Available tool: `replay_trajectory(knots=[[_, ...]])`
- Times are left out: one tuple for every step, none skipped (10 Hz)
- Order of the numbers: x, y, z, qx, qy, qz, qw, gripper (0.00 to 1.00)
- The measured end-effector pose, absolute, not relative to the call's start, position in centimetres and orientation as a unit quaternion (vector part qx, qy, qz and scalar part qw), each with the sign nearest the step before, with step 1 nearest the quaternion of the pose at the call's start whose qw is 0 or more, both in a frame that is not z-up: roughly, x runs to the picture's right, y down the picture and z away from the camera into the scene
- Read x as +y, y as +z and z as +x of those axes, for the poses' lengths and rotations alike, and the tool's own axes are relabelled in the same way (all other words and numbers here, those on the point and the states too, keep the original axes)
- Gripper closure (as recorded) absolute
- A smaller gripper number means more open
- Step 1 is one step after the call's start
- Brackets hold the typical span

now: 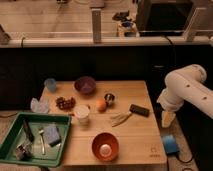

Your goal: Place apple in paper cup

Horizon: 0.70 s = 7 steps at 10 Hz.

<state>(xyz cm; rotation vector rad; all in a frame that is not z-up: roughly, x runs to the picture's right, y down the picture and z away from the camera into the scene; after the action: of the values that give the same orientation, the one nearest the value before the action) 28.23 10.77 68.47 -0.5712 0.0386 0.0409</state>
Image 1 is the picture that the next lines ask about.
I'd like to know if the black spatula in tray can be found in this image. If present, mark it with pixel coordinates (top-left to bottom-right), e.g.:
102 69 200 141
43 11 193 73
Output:
23 120 34 142

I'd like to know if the red grape bunch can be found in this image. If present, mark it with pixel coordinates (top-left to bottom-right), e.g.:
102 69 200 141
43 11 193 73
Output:
56 97 76 110

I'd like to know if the blue sponge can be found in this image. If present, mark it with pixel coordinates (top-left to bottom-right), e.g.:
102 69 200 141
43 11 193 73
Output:
44 124 61 147

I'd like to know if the small metal cup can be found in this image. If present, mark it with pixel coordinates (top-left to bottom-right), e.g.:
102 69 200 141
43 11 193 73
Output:
104 93 115 106

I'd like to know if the blue tape roll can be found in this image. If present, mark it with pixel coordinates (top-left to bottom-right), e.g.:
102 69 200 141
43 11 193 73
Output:
162 135 180 155

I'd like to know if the purple bowl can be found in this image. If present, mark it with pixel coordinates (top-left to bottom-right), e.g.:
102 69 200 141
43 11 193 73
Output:
74 76 96 94

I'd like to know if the crumpled foil wrapper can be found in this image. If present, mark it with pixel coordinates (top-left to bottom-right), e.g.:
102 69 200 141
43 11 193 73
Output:
15 140 32 160

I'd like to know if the orange bowl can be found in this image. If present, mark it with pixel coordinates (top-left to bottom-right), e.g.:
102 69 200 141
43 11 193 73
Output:
92 132 119 162

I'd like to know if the grey metal post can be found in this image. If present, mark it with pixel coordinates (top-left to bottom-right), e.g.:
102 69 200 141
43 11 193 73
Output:
92 8 101 43

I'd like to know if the white plastic spoon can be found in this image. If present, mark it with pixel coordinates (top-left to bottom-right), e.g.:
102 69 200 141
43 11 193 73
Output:
39 128 46 155

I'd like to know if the green plastic tray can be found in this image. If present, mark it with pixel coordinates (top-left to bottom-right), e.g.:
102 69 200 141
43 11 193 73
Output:
0 113 71 168

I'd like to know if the black monitor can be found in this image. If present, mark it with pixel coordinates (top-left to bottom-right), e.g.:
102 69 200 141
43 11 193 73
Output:
136 0 193 36

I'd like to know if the orange apple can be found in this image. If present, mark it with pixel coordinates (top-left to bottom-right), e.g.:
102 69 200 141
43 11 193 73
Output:
96 99 107 112

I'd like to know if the crumpled clear plastic bag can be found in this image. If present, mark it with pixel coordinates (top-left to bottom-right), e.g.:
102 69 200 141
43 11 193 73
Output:
30 98 49 113

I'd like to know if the blue plastic cup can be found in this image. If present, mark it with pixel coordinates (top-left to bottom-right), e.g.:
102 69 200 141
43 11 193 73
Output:
44 78 56 93

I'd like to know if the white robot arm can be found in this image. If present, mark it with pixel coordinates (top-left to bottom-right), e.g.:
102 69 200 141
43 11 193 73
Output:
157 64 213 128

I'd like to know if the white paper cup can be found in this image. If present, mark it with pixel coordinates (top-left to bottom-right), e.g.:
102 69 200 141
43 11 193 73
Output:
74 105 90 125

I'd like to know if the wooden box with items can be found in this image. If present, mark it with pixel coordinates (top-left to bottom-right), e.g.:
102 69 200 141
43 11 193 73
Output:
117 21 139 37

